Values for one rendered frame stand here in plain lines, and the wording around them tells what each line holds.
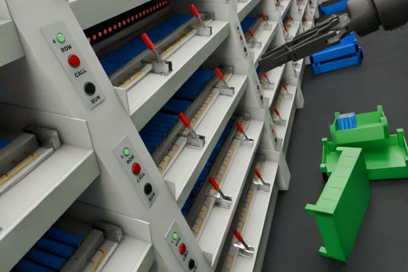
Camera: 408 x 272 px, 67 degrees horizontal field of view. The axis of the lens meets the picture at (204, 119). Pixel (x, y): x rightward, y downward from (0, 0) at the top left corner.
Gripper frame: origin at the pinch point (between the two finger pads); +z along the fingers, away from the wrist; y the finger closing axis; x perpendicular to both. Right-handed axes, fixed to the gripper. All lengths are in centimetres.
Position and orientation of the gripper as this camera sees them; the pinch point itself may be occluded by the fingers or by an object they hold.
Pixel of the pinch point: (275, 57)
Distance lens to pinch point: 72.4
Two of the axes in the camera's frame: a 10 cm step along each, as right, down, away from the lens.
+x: -5.4, -7.9, -2.8
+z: -7.7, 3.3, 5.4
